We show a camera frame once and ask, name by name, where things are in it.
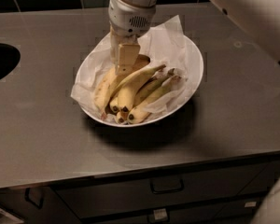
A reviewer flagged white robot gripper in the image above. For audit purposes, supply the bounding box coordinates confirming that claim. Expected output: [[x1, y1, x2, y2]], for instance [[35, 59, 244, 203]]
[[108, 0, 156, 76]]

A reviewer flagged yellow banana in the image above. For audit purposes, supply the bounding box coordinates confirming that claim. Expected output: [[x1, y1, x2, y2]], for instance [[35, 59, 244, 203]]
[[94, 54, 150, 119], [116, 64, 166, 113]]

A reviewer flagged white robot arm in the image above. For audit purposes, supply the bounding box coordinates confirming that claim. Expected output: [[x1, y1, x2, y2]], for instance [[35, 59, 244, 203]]
[[108, 0, 280, 224]]

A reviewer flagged greenish banana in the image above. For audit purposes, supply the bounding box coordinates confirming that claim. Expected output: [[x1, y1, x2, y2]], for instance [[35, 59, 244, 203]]
[[127, 76, 181, 124], [133, 68, 175, 106]]

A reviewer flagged white oval bowl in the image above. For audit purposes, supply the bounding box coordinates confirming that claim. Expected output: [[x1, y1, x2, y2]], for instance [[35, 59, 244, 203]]
[[74, 26, 204, 128]]

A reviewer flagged small hidden banana tip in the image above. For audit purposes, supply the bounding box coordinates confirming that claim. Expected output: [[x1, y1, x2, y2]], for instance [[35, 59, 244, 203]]
[[109, 96, 119, 113]]

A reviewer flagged greenish front banana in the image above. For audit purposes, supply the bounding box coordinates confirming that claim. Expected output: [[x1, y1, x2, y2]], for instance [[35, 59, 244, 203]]
[[127, 76, 181, 124]]

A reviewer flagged small lower banana tip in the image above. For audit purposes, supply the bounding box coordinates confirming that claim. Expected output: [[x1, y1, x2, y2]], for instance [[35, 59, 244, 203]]
[[116, 112, 128, 124]]

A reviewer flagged white crumpled paper liner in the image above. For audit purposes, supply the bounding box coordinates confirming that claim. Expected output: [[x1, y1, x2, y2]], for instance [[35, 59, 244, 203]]
[[70, 14, 193, 124]]

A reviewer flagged dark sink opening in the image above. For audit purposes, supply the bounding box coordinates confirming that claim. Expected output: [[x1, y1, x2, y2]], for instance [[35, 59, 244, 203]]
[[0, 43, 21, 80]]

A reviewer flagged lower drawer with label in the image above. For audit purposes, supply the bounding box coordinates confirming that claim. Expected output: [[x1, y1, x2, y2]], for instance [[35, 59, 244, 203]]
[[80, 203, 224, 224]]

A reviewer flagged drawer with label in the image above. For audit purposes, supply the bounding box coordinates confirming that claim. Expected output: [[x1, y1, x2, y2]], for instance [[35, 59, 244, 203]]
[[211, 194, 264, 224], [80, 203, 224, 224]]

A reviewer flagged right drawer with label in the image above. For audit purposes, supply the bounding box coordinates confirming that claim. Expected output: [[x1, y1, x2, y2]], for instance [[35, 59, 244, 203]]
[[211, 194, 264, 224]]

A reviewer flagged upper drawer with handle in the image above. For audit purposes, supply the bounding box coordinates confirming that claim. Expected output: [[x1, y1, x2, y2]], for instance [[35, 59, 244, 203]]
[[57, 164, 263, 218]]

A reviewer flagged left cabinet door handle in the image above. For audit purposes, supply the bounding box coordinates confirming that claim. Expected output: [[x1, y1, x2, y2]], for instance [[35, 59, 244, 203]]
[[24, 188, 44, 209]]

